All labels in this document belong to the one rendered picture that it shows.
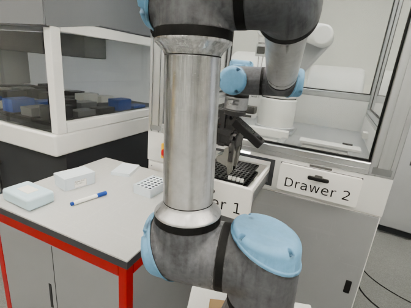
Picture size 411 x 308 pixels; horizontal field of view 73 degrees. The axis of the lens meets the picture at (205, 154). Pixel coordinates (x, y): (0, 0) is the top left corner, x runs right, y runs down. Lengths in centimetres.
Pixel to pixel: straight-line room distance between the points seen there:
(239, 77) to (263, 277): 48
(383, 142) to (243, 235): 77
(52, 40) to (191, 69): 105
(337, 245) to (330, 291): 21
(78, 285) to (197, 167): 71
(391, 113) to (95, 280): 108
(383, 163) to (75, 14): 138
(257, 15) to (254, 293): 40
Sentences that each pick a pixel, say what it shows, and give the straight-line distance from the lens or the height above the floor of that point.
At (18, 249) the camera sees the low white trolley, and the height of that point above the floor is 60.
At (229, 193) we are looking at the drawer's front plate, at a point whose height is 90.
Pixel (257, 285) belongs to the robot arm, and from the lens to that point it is 47.
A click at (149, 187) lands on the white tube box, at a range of 112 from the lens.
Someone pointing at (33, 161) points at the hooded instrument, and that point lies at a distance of 174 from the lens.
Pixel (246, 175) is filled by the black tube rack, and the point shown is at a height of 90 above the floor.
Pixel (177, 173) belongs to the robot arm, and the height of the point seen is 111.
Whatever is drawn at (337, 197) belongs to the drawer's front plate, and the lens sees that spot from 116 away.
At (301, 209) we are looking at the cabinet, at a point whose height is 75.
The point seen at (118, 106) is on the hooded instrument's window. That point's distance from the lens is 173.
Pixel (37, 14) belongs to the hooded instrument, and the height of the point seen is 140.
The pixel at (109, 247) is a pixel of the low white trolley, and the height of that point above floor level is 76.
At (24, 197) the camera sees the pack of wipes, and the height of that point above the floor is 80.
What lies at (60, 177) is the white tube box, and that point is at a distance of 121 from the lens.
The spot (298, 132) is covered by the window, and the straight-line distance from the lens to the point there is 113.
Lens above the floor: 127
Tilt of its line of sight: 18 degrees down
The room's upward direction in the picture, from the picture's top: 5 degrees clockwise
